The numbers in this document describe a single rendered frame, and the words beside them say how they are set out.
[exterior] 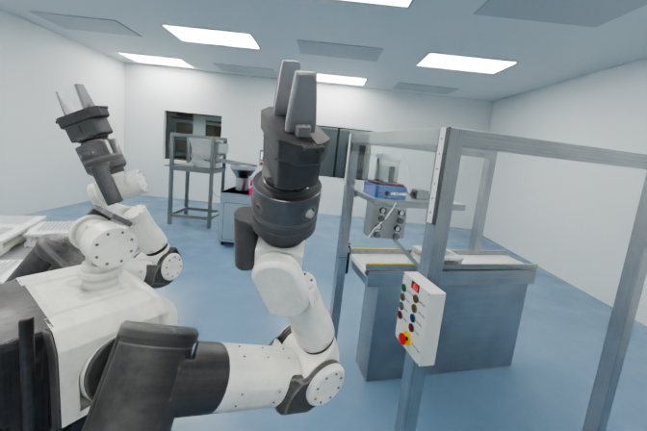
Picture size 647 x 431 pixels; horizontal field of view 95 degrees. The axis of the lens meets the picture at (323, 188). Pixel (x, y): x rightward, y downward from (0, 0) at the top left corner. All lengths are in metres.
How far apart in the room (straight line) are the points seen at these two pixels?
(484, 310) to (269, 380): 2.15
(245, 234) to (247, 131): 6.57
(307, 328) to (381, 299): 1.54
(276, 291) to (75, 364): 0.28
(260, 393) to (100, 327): 0.25
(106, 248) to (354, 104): 6.46
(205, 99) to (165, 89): 0.91
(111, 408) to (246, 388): 0.16
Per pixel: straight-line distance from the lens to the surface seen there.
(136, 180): 0.89
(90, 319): 0.56
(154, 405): 0.46
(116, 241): 0.58
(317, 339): 0.56
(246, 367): 0.52
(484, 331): 2.66
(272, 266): 0.40
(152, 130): 7.79
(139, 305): 0.58
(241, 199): 4.23
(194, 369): 0.48
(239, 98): 7.09
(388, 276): 1.95
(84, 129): 0.92
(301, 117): 0.31
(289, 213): 0.35
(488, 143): 1.21
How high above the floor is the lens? 1.49
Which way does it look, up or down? 8 degrees down
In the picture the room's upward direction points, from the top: 6 degrees clockwise
